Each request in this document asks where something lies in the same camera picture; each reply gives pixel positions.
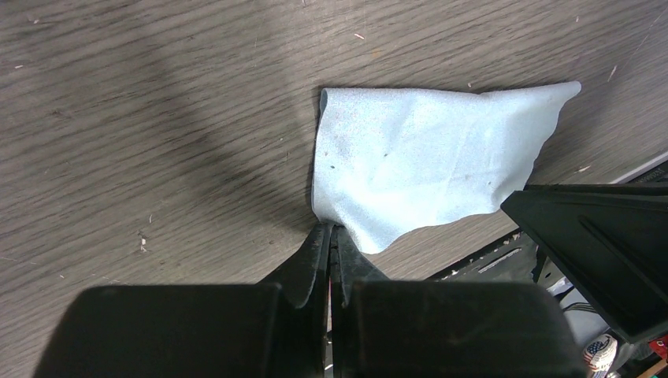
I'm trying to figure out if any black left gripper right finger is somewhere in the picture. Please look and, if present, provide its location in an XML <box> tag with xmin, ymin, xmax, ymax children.
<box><xmin>329</xmin><ymin>227</ymin><xmax>588</xmax><ymax>377</ymax></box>

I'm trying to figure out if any light blue cleaning cloth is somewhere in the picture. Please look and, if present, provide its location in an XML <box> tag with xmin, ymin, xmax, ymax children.
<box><xmin>311</xmin><ymin>81</ymin><xmax>581</xmax><ymax>254</ymax></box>

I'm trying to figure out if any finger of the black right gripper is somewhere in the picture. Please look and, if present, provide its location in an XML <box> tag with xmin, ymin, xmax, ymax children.
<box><xmin>500</xmin><ymin>183</ymin><xmax>667</xmax><ymax>343</ymax></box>

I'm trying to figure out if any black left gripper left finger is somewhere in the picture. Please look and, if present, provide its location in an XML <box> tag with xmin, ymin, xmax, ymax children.
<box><xmin>35</xmin><ymin>224</ymin><xmax>332</xmax><ymax>377</ymax></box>

